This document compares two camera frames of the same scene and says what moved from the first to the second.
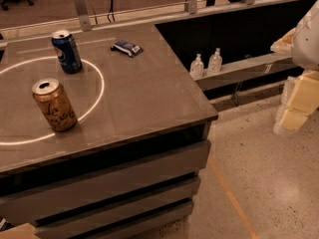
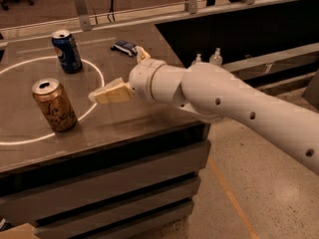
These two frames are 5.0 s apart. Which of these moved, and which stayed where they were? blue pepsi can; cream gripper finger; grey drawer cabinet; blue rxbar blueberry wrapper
Moved: cream gripper finger
Stayed: blue pepsi can; blue rxbar blueberry wrapper; grey drawer cabinet
